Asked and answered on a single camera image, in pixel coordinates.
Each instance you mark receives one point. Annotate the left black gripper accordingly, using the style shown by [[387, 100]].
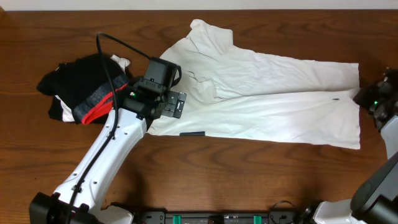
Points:
[[175, 104]]

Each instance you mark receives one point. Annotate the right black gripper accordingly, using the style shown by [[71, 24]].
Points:
[[367, 91]]

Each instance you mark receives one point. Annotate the white t-shirt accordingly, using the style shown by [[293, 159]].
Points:
[[238, 93]]

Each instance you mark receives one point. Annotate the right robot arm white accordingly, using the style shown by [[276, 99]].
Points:
[[375, 201]]

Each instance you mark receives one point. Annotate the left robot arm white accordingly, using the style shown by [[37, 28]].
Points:
[[80, 197]]

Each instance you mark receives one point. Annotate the black folded clothes pile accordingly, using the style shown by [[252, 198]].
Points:
[[80, 90]]

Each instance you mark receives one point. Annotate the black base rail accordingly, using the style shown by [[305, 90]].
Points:
[[217, 217]]

